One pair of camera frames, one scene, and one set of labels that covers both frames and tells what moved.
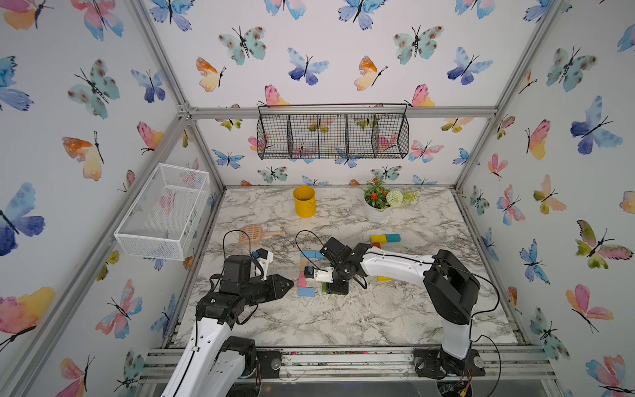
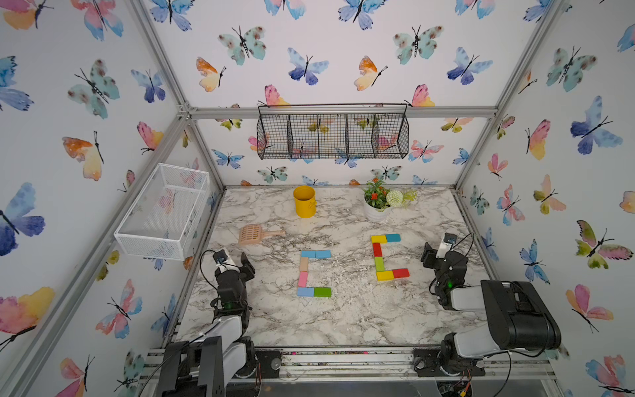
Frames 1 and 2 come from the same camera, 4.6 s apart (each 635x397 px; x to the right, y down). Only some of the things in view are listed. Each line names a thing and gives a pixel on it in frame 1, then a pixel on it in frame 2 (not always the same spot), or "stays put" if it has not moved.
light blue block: x=307 y=291 stays put
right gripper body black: x=336 y=287 → x=433 y=263
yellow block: x=381 y=239 stays put
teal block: x=393 y=237 stays put
